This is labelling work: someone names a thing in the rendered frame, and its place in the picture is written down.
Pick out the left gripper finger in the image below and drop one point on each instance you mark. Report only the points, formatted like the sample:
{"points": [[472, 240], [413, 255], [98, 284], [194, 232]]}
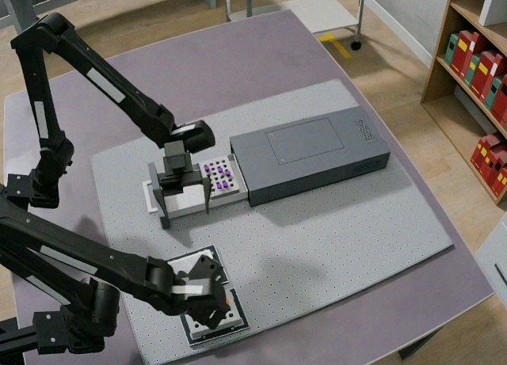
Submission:
{"points": [[160, 199], [207, 186]]}

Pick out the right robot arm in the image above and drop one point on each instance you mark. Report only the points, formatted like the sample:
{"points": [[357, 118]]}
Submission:
{"points": [[21, 231]]}

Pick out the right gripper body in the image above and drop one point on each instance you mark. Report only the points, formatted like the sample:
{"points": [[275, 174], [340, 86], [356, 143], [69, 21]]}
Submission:
{"points": [[204, 318]]}

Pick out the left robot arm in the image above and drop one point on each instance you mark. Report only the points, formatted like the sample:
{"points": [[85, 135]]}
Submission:
{"points": [[142, 109]]}

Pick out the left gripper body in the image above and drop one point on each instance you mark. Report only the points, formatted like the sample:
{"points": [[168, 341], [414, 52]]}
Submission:
{"points": [[172, 186]]}

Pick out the white sealed plate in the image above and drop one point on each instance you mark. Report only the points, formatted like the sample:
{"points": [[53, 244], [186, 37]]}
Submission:
{"points": [[185, 264]]}

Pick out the white block with round holes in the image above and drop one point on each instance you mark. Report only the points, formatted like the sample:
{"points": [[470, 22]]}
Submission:
{"points": [[217, 178]]}

